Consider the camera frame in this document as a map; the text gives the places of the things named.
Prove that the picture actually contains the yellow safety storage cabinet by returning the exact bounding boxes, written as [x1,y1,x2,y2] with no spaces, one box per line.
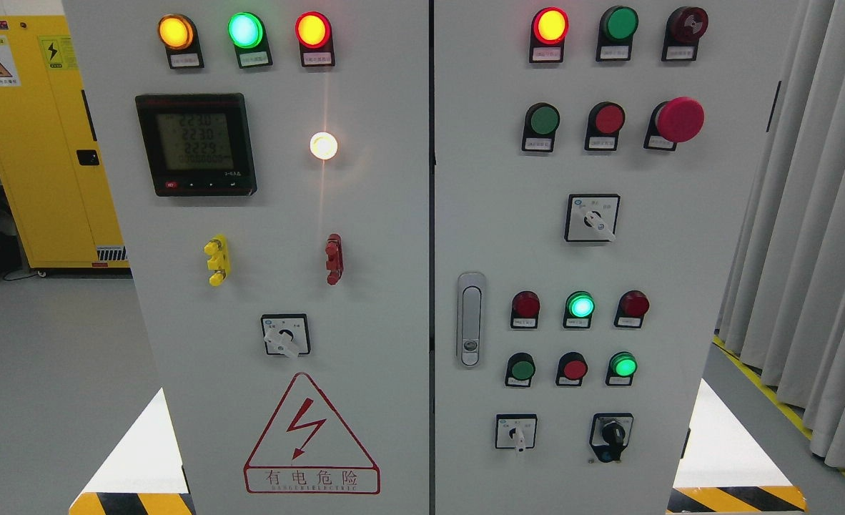
[0,16,129,270]

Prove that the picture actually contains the amber indicator lamp top left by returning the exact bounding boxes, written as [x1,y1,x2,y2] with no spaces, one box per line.
[158,14,204,69]

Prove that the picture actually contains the dark red lamp middle left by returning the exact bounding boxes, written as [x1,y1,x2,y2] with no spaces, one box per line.
[510,290,540,330]

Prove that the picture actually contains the red lit lamp right door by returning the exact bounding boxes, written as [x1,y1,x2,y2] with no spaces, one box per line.
[528,6,569,63]

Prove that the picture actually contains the dark red lamp middle right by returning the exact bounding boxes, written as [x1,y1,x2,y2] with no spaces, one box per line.
[614,290,651,329]

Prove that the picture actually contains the red lit indicator lamp left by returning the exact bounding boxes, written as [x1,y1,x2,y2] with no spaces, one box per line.
[295,11,335,67]

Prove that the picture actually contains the white rotary switch right upper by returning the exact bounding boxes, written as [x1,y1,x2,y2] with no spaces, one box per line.
[563,193,620,243]

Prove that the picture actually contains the small clear light bulb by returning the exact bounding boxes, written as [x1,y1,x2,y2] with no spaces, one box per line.
[309,132,340,161]

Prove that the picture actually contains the silver door lock handle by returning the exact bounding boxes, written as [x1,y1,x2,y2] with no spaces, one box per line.
[456,273,487,368]

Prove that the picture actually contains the white rotary switch lower right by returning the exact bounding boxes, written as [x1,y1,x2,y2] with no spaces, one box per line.
[494,413,539,452]

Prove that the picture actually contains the red emergency stop mushroom button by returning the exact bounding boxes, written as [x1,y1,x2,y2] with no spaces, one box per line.
[643,97,706,151]

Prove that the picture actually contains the yellow terminal block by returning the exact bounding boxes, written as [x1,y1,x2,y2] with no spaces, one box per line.
[204,234,230,287]

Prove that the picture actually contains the green lit push button lower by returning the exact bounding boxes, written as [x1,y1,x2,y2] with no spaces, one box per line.
[605,351,638,387]

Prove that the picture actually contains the grey curtain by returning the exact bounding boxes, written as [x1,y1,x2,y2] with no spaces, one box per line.
[717,1,845,469]

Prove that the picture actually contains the dark red buzzer lamp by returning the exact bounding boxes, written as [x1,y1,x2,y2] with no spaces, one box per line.
[661,6,709,62]

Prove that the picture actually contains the black selector knob switch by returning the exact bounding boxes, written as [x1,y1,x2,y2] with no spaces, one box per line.
[589,413,634,463]

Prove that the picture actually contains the red electric hazard warning sticker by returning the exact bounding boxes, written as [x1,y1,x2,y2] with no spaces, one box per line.
[243,372,381,495]

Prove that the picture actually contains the black digital power meter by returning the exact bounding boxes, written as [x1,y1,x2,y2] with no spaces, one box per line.
[135,92,258,197]

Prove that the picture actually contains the red push button lower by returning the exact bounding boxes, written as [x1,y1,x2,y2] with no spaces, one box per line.
[555,352,588,387]

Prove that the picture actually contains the red push button upper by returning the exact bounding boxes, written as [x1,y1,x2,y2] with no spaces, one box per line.
[585,102,626,151]

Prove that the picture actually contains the white rotary switch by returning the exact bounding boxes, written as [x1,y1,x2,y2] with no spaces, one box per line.
[494,413,539,452]
[563,193,620,243]

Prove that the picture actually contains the red terminal block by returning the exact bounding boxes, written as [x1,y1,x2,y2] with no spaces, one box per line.
[325,232,345,285]

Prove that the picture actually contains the dark green lamp top right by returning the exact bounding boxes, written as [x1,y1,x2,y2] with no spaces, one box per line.
[596,4,639,62]

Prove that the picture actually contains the green push button upper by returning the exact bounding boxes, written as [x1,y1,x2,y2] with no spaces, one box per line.
[521,102,560,153]

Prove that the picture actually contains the red push button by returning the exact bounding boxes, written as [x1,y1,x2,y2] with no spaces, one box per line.
[555,352,588,387]
[585,102,626,151]

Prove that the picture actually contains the green lit lamp middle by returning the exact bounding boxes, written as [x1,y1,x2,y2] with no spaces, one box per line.
[562,290,596,330]

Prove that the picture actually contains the white rotary switch door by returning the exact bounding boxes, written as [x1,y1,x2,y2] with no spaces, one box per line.
[260,313,312,358]

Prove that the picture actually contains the green lit indicator lamp top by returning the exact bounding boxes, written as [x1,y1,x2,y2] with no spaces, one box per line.
[227,11,273,69]

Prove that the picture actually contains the grey electrical control cabinet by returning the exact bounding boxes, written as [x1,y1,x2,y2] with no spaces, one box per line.
[64,1,803,514]

